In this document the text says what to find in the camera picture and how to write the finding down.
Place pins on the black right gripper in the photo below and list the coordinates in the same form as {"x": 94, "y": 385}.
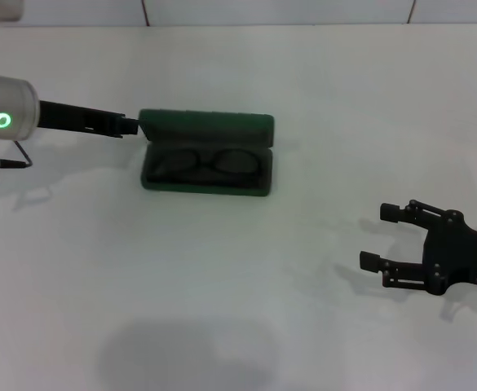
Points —
{"x": 454, "y": 252}

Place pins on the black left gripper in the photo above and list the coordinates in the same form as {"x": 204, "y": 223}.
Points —
{"x": 60, "y": 116}

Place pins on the black glasses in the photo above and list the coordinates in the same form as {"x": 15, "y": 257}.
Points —
{"x": 177, "y": 163}

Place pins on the green glasses case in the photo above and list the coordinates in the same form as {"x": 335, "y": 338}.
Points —
{"x": 205, "y": 126}

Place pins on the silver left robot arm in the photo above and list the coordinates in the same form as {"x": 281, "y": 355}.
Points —
{"x": 14, "y": 106}

